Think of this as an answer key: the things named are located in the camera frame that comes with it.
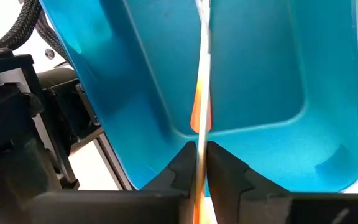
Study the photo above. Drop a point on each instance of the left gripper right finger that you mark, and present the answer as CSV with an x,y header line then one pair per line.
x,y
275,207

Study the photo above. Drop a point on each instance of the black aluminium table frame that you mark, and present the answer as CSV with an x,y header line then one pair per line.
x,y
113,165

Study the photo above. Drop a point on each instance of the dark blue plastic bin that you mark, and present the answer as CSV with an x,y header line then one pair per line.
x,y
259,93

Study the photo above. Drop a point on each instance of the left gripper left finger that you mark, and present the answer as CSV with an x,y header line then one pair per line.
x,y
120,205

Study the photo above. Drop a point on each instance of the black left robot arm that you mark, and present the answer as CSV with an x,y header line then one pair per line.
x,y
17,130

